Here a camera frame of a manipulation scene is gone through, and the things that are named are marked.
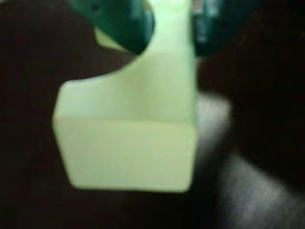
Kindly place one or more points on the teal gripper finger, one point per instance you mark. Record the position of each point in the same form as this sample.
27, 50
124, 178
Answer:
119, 21
214, 23

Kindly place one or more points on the light green U-shaped block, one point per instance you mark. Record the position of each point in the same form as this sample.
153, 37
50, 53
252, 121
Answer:
128, 143

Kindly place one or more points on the black table mat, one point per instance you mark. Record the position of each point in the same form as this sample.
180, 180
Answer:
35, 47

